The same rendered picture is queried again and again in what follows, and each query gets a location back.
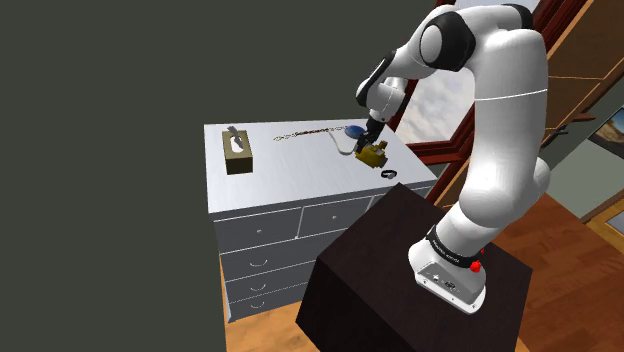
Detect olive tissue box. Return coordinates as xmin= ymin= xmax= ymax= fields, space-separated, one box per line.
xmin=221 ymin=125 xmax=255 ymax=176

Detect grey chest of drawers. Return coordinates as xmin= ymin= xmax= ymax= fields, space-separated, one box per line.
xmin=203 ymin=118 xmax=438 ymax=324

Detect dark robot stand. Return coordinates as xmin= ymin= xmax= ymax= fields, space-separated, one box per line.
xmin=295 ymin=182 xmax=534 ymax=352

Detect white curved strap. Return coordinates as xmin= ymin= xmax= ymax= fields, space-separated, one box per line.
xmin=327 ymin=130 xmax=360 ymax=157

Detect brown bead necklace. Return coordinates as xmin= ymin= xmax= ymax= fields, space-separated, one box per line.
xmin=272 ymin=126 xmax=348 ymax=144

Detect brown wooden door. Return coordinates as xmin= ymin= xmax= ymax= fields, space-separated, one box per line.
xmin=433 ymin=0 xmax=624 ymax=211

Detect red framed window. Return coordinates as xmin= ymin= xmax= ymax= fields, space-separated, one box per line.
xmin=387 ymin=0 xmax=590 ymax=166

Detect framed wall picture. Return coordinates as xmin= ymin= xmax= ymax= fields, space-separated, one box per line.
xmin=587 ymin=105 xmax=624 ymax=161

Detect yellow toy figure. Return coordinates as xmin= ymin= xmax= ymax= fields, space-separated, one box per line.
xmin=355 ymin=140 xmax=390 ymax=170

